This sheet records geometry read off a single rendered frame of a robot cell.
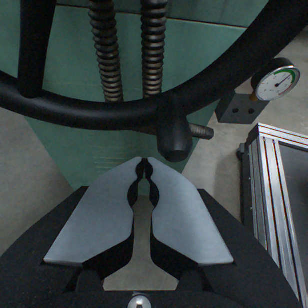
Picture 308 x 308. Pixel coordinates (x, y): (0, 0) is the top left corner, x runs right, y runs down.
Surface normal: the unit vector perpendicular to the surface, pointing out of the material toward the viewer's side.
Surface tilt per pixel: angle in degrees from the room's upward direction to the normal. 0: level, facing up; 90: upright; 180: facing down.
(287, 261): 0
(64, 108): 35
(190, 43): 90
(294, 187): 0
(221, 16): 90
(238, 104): 90
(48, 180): 0
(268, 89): 90
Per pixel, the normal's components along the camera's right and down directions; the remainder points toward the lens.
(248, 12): 0.04, 0.83
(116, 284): 0.11, -0.56
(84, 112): 0.21, -0.02
